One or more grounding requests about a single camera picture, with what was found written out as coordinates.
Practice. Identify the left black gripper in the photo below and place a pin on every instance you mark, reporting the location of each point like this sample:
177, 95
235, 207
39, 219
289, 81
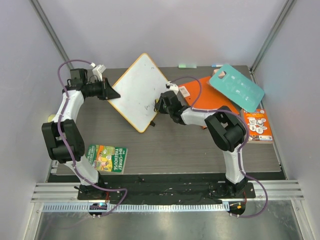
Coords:
108, 92

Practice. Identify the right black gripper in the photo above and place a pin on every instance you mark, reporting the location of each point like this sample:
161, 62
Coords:
164, 104

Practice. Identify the yellow framed whiteboard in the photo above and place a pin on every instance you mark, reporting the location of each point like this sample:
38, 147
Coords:
139, 87

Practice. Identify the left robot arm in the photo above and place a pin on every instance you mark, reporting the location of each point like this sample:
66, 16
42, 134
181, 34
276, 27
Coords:
62, 137

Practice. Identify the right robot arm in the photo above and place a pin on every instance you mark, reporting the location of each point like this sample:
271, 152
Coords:
225, 127

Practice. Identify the green eraser block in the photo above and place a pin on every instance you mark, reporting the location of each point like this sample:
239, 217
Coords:
187, 66

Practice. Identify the pale yellow mug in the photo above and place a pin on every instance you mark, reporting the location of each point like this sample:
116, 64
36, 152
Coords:
51, 118

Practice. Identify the blue marker pen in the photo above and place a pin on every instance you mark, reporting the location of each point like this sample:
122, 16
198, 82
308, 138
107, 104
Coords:
216, 65

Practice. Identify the green treehouse book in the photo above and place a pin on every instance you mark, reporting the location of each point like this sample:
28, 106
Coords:
108, 159

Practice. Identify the teal plastic board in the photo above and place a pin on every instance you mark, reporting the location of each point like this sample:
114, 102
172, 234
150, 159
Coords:
237, 88

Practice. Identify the orange paperback book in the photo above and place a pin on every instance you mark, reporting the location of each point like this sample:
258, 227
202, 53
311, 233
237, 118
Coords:
259, 127

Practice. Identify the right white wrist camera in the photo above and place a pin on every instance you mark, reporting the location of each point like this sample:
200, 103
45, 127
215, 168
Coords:
171, 86

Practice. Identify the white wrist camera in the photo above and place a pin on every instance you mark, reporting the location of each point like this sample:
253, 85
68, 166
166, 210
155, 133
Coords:
97, 70
171, 86

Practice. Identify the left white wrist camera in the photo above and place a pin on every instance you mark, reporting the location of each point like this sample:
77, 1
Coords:
97, 70

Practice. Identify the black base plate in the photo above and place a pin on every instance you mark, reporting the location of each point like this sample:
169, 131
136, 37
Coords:
168, 189

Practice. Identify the slotted cable duct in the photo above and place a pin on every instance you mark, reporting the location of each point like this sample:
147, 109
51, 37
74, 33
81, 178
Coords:
91, 207

